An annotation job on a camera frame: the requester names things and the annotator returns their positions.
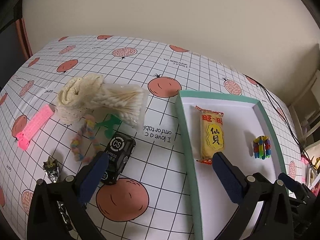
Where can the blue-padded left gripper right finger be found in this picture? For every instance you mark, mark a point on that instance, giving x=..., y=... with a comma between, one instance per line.
x=230, y=177

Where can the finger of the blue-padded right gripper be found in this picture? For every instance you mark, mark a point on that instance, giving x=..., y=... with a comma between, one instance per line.
x=290, y=184

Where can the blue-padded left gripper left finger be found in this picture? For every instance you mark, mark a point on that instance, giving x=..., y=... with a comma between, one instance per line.
x=90, y=175

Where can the black toy car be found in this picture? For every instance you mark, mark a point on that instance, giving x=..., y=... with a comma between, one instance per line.
x=119, y=150

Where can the green plastic figure toy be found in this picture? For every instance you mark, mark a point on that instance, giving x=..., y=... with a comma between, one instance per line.
x=108, y=124

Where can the pink plastic comb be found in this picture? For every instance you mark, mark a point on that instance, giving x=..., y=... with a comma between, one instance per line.
x=33, y=126

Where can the cream lace scrunchie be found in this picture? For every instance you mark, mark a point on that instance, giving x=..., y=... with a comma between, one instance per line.
x=73, y=100

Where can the bag of cotton swabs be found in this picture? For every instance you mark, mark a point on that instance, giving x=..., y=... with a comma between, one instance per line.
x=127, y=102

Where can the multicoloured building block toy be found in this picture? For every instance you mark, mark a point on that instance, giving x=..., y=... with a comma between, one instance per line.
x=262, y=147

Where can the yellow rice cracker packet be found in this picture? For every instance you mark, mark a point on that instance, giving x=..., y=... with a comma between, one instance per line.
x=211, y=134

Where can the teal rimmed white tray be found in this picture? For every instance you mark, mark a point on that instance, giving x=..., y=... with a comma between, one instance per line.
x=244, y=120

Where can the white shelf unit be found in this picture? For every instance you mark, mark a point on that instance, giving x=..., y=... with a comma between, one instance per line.
x=304, y=110

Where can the orange wooden frame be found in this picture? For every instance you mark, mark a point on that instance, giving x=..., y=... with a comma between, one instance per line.
x=23, y=38

